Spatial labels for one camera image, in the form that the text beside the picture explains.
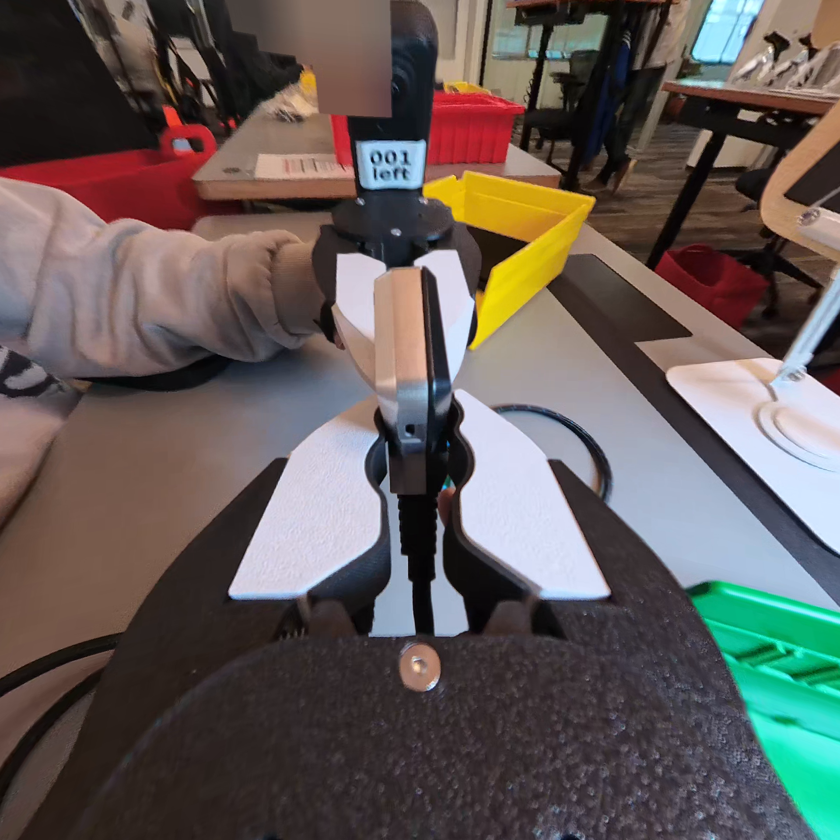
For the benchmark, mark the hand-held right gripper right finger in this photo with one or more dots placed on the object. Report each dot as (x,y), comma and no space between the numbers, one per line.
(525,518)

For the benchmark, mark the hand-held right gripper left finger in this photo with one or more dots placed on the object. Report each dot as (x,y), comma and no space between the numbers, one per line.
(315,525)

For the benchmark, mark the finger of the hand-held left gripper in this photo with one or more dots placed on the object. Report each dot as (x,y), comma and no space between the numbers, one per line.
(456,295)
(351,302)

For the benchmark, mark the silver hdmi port hub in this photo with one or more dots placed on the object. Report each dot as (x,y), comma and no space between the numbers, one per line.
(407,341)

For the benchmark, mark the yellow plastic bin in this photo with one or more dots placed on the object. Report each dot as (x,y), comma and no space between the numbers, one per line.
(525,275)

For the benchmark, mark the green plastic bin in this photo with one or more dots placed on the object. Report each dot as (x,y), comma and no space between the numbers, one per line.
(787,689)

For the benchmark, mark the person's left forearm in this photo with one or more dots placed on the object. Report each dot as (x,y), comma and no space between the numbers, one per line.
(131,295)

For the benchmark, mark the person's left hand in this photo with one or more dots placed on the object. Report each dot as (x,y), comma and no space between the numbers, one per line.
(338,339)

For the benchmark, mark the person's right hand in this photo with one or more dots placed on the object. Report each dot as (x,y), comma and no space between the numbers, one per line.
(445,506)

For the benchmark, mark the black divider card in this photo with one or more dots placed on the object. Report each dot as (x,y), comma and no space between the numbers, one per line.
(492,253)

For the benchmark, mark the white barcode paper sheet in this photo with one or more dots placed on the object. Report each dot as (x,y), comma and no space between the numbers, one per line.
(302,165)

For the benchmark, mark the red plastic bin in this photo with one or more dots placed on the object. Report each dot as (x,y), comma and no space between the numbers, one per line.
(472,131)

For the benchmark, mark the grey wood-edged table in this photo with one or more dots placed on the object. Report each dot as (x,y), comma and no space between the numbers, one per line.
(275,141)

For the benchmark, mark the yellow plastic tray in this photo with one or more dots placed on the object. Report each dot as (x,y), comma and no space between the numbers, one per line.
(466,87)

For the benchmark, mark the black mesh pad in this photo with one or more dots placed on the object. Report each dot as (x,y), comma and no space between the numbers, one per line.
(164,377)

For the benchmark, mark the black office chair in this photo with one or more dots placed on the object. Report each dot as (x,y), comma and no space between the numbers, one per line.
(571,85)
(774,262)

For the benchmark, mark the white laptop stand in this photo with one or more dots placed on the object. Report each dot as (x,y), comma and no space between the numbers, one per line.
(722,407)

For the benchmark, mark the red bag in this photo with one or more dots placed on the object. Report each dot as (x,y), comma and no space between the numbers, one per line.
(709,282)

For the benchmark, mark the wooden desk with black legs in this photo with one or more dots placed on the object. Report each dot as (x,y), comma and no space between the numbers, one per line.
(590,3)
(741,95)

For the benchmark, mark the black upright panel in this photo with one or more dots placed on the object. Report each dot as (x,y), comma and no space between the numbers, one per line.
(52,79)

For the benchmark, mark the black grey handheld device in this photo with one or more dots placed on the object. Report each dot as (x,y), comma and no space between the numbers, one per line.
(797,62)
(761,62)

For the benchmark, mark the clear plastic container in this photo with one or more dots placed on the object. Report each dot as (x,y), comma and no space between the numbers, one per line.
(828,69)

